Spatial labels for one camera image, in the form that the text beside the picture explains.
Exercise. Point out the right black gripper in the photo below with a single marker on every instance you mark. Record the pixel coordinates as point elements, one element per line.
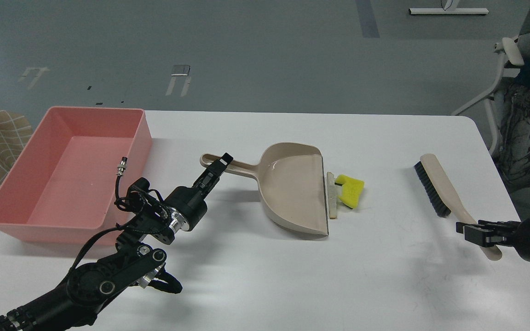
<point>489,234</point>

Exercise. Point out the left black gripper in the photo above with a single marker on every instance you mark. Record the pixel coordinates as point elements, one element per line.
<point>190,201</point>

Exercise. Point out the beige brush with black bristles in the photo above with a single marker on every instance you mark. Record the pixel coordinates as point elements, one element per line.
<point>443,196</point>

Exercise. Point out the beige plastic dustpan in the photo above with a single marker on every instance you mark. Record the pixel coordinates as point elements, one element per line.
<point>291,184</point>

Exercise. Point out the yellow sponge piece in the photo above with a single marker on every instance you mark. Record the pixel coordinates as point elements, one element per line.
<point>351,190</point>

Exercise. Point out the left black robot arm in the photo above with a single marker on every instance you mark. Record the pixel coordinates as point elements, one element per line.
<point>115,259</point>

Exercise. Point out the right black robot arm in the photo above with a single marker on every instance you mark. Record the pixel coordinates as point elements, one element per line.
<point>490,236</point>

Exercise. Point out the pink plastic bin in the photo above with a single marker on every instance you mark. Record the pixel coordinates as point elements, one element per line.
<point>61,189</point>

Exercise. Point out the white office chair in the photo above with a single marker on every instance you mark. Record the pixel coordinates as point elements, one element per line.
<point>511,53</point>

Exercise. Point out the white floor stand base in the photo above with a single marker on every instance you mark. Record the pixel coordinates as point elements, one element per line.
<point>450,7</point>

